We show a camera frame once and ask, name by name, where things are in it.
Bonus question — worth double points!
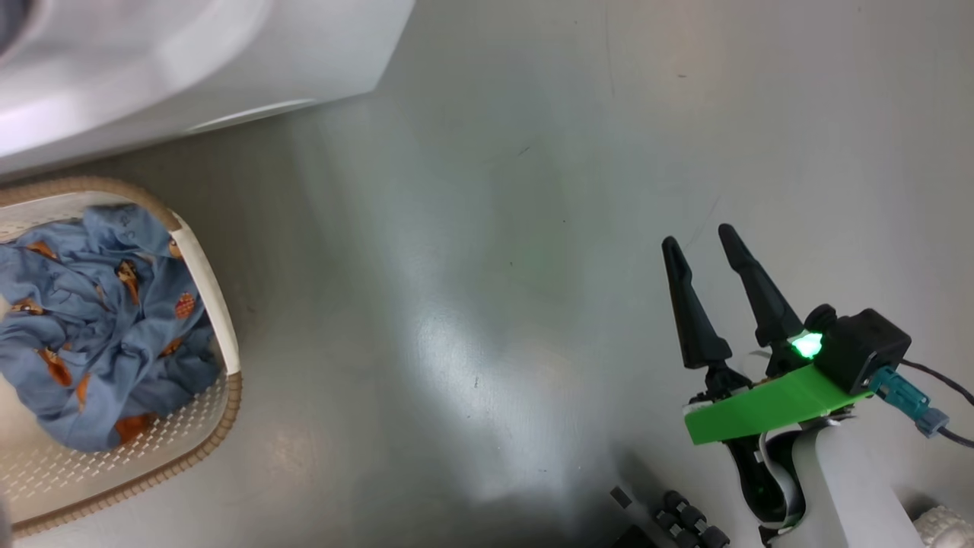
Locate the round white filter cover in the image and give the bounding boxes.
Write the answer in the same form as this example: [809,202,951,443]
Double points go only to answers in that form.
[186,97,317,133]

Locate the white front-load washing machine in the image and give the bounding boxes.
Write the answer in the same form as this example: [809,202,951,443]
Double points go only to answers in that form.
[0,0,415,180]

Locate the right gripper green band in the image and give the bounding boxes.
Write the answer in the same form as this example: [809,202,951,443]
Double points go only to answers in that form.
[660,223,872,545]

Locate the teal plug right camera cable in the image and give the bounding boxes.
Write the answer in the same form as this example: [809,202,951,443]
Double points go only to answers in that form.
[867,365,974,448]

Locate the cream perforated laundry basket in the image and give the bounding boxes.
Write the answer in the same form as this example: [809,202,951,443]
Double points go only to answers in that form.
[0,177,243,537]

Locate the blue cartoon print garment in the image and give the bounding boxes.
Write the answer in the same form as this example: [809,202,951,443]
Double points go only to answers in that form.
[0,204,223,451]

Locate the thin black cable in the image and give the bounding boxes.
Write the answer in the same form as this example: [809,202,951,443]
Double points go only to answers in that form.
[902,359,974,406]

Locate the white ribbed knob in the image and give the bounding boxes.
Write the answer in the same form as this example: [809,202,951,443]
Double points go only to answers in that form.
[913,506,974,548]

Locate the black segmented cable chain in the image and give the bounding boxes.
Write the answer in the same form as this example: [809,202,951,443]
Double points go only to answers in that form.
[653,491,731,548]

